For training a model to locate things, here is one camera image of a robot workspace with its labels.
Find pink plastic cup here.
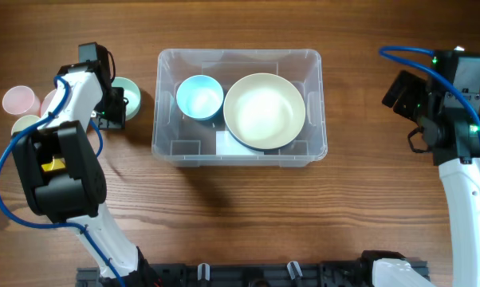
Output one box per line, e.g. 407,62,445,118
2,85,41,117

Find clear plastic storage container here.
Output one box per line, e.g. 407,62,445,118
151,49,329,167

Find dark blue plate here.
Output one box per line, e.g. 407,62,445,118
225,128,295,152

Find light blue plastic bowl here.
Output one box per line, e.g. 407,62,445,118
176,75,225,120

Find cream plastic plate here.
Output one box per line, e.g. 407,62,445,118
223,73,306,148

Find mint green plastic bowl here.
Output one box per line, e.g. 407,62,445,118
112,77,141,120

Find pale green plastic cup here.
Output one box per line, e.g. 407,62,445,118
10,115,40,135

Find yellow plastic cup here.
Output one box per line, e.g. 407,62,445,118
41,158,66,172

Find right blue cable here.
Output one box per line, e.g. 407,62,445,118
378,45,480,224

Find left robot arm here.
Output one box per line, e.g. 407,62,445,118
0,42,162,286

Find left blue cable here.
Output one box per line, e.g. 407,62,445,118
0,75,126,287

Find pink plastic bowl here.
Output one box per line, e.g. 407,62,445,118
39,89,57,117

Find blue cable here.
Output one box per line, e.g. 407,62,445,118
378,45,480,224
0,75,126,287

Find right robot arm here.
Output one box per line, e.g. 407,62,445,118
379,46,480,286

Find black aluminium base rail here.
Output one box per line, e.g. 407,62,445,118
75,260,429,287

